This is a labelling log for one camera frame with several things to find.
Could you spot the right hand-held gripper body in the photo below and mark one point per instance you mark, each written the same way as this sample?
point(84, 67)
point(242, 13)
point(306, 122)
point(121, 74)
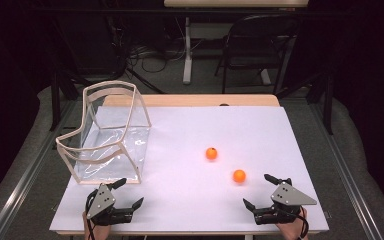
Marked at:
point(288, 196)

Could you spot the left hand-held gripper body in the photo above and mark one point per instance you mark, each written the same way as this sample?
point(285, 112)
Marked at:
point(101, 201)

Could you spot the orange ball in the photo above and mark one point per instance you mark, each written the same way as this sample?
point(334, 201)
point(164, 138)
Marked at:
point(239, 176)
point(211, 153)

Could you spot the clear plastic bin beige trim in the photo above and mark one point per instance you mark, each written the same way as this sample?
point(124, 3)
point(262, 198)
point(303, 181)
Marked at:
point(113, 146)

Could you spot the person's left hand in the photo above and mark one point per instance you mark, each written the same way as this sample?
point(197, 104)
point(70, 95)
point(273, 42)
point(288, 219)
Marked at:
point(95, 232)

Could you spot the person's right hand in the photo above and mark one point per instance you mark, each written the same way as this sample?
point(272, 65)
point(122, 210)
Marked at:
point(291, 231)

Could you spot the white table sheet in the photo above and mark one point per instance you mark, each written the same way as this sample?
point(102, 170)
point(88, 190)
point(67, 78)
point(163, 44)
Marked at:
point(186, 200)

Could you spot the dark table grommet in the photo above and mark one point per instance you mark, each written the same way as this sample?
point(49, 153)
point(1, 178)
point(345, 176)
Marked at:
point(224, 104)

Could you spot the black folding chair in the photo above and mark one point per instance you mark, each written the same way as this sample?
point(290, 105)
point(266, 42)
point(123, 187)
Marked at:
point(260, 36)

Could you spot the white-legged desk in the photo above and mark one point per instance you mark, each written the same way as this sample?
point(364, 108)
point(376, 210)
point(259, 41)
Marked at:
point(187, 50)

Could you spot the metal floor rail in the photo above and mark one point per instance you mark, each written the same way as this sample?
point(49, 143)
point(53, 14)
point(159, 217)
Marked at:
point(30, 170)
point(346, 173)

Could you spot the black stand post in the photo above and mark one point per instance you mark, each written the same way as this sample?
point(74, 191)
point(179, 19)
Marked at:
point(55, 100)
point(329, 106)

